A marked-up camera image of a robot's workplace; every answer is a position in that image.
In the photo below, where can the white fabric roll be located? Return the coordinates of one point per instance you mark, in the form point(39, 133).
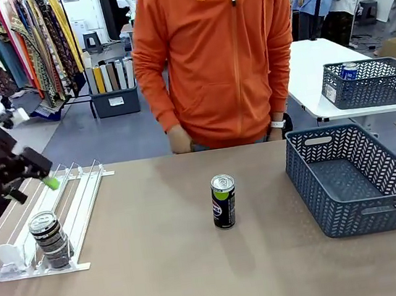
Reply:
point(90, 80)
point(120, 74)

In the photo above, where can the person's left hand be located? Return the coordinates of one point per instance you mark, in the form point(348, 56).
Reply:
point(276, 134)

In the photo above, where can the grey plastic stool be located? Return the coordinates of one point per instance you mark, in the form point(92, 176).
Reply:
point(369, 10)
point(92, 41)

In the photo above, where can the person's right hand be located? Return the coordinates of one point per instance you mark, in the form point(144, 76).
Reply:
point(180, 139)

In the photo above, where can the black Pepsi can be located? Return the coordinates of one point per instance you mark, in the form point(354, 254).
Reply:
point(224, 206)

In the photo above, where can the white side table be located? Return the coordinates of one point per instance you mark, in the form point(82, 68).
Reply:
point(304, 68)

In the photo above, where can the black striped drink can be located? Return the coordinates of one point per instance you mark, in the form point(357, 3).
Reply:
point(49, 240)

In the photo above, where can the brown fabric roll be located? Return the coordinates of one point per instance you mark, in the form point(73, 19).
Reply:
point(112, 77)

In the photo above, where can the white smartwatch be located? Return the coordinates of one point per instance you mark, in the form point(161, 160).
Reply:
point(278, 124)

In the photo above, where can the light grey fabric roll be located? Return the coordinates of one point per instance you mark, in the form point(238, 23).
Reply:
point(130, 73)

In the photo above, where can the yellow fabric roll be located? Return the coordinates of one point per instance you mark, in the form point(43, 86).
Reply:
point(99, 80)

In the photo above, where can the cream fabric roll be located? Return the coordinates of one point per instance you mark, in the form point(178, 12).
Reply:
point(106, 78)

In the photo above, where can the person in orange hoodie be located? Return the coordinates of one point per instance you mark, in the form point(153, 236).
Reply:
point(215, 54)

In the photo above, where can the blue-grey woven plastic basket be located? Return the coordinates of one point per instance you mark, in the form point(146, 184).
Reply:
point(347, 175)
point(369, 90)

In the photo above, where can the grey storage bin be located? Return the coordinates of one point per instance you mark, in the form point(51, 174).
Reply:
point(115, 102)

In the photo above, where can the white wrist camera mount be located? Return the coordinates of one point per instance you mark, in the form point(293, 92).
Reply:
point(20, 116)

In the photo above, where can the yellow hanging garment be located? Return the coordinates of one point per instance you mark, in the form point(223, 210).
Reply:
point(65, 26)

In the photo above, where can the person's right forearm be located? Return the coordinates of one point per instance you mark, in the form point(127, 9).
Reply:
point(157, 102)

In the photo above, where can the blue Pocari Sweat can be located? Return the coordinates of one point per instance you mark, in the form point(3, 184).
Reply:
point(348, 71)

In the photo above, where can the white mannequin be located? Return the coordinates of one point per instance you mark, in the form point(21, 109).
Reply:
point(132, 3)

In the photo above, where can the black clothes rack frame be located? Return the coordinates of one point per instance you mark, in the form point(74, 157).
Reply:
point(80, 101)

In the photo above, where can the multicolour patterned hanging garment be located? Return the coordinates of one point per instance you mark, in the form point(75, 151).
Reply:
point(40, 55)

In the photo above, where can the person's left forearm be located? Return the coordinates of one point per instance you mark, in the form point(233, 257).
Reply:
point(279, 82)

